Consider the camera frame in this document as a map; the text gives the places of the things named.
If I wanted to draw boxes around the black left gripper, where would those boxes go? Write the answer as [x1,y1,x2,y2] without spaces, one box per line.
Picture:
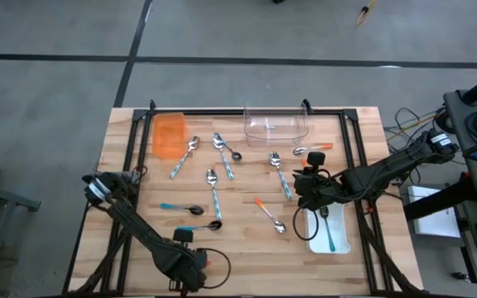
[161,243,210,294]

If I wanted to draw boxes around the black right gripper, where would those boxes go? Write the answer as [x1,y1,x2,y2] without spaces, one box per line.
[292,167,349,210]

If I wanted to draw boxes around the silver spoon teal-white patterned handle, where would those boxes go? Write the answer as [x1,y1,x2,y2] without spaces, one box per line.
[212,136,235,180]
[168,135,201,180]
[268,151,294,201]
[205,168,224,222]

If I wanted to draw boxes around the white plastic tray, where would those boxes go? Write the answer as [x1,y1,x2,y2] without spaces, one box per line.
[306,201,352,255]

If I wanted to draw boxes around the clear plastic bin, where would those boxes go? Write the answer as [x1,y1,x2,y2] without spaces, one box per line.
[243,105,311,148]

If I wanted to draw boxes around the orange translucent plastic bin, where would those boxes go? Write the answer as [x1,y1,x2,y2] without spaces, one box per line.
[152,112,188,161]

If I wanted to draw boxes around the white box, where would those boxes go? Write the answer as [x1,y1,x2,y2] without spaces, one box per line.
[407,185,462,239]

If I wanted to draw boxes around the grey equipment cart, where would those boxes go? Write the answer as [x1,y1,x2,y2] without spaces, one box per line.
[443,65,477,204]

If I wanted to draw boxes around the yellow and black floor tool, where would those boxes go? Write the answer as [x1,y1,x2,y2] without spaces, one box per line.
[356,0,378,26]

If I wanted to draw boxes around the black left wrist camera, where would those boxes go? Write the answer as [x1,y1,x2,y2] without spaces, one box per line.
[172,228,195,245]

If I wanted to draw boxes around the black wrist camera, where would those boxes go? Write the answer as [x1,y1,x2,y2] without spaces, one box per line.
[306,151,327,167]
[172,228,195,245]

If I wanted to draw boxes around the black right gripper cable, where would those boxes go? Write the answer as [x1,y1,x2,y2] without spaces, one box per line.
[291,204,321,243]

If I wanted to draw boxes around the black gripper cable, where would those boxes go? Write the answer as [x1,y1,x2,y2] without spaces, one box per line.
[291,204,321,243]
[196,247,233,291]

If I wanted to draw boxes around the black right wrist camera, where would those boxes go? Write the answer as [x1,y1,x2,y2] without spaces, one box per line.
[306,151,327,167]

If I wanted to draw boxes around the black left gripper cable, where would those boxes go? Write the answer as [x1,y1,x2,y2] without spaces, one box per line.
[196,247,233,291]

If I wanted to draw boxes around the black metal table frame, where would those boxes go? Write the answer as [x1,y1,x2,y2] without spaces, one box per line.
[60,99,420,297]

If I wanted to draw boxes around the loose floor cables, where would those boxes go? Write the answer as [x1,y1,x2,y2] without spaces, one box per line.
[383,106,449,144]

